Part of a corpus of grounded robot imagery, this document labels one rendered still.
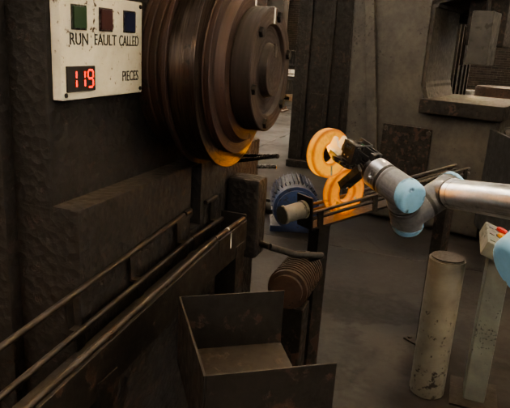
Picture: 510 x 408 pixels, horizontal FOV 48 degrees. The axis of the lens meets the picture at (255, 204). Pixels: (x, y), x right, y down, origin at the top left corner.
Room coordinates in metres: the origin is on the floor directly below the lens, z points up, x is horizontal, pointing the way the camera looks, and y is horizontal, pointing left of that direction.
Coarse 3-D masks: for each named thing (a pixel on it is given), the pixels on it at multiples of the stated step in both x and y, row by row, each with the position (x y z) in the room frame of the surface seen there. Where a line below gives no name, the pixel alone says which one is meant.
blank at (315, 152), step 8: (328, 128) 1.79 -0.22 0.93; (320, 136) 1.75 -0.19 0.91; (328, 136) 1.77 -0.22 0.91; (312, 144) 1.75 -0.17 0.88; (320, 144) 1.75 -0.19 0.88; (328, 144) 1.77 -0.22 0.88; (312, 152) 1.74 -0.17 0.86; (320, 152) 1.75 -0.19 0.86; (312, 160) 1.74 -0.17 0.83; (320, 160) 1.75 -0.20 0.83; (328, 160) 1.82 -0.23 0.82; (312, 168) 1.75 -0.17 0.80; (320, 168) 1.75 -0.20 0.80; (328, 168) 1.77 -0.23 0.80; (336, 168) 1.79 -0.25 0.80; (328, 176) 1.78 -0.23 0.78
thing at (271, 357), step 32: (192, 320) 0.96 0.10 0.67; (224, 320) 0.98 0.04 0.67; (256, 320) 0.99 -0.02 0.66; (192, 352) 0.80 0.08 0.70; (224, 352) 0.96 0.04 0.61; (256, 352) 0.97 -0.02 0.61; (192, 384) 0.79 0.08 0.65; (224, 384) 0.71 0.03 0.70; (256, 384) 0.73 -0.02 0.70; (288, 384) 0.74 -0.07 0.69; (320, 384) 0.75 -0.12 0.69
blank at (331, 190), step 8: (344, 168) 1.83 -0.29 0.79; (336, 176) 1.80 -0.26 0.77; (328, 184) 1.80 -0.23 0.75; (336, 184) 1.80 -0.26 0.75; (360, 184) 1.86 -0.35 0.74; (328, 192) 1.79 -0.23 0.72; (336, 192) 1.80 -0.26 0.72; (352, 192) 1.85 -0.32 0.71; (360, 192) 1.86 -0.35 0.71; (328, 200) 1.79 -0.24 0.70; (336, 200) 1.80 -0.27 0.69; (344, 200) 1.84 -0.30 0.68; (336, 208) 1.80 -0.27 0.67
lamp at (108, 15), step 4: (100, 12) 1.08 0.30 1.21; (104, 12) 1.09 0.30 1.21; (108, 12) 1.10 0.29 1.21; (112, 12) 1.11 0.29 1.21; (100, 16) 1.08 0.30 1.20; (104, 16) 1.09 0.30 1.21; (108, 16) 1.10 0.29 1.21; (112, 16) 1.11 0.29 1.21; (100, 20) 1.08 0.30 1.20; (104, 20) 1.09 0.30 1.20; (108, 20) 1.10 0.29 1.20; (112, 20) 1.11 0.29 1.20; (100, 24) 1.08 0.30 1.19; (104, 24) 1.09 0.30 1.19; (108, 24) 1.10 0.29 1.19; (112, 24) 1.11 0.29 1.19; (104, 28) 1.09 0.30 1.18; (108, 28) 1.10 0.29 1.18; (112, 28) 1.11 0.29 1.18
